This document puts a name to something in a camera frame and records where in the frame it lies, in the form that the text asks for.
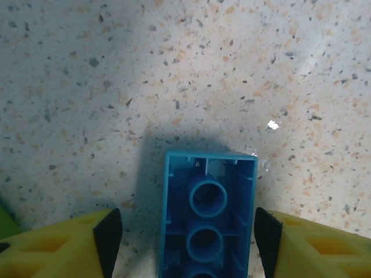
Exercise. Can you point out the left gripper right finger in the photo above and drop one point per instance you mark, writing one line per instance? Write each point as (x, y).
(319, 255)

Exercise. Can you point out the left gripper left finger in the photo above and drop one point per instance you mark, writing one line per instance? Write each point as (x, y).
(58, 255)

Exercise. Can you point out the green lego brick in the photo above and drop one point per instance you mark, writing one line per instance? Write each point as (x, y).
(7, 223)

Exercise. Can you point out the long blue lego brick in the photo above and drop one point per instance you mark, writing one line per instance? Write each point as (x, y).
(176, 217)

